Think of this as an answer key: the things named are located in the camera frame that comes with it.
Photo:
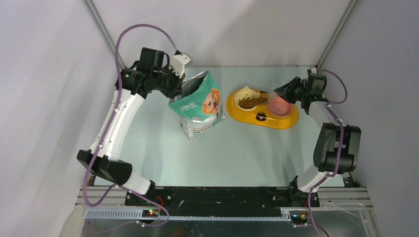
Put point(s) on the brown pet food kibble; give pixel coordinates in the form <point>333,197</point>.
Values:
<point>250,103</point>

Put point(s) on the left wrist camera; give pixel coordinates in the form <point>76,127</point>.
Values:
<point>179,62</point>

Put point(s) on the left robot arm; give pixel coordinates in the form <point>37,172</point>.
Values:
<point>103,156</point>

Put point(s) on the pink ceramic bowl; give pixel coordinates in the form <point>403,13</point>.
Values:
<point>279,107</point>

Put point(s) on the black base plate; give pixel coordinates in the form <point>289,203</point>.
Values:
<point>225,201</point>

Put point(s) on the cream ceramic bowl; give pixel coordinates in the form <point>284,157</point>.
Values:
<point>242,93</point>

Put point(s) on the yellow double bowl stand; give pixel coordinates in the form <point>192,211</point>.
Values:
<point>259,115</point>

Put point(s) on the clear plastic scoop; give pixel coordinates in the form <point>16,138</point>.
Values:
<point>271,97</point>

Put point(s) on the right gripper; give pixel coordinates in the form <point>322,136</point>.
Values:
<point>285,91</point>

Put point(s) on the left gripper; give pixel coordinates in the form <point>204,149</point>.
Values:
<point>176,89</point>

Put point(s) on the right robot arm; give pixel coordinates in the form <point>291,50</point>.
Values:
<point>337,147</point>

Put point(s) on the green pet food bag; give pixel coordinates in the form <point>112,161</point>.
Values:
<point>199,104</point>

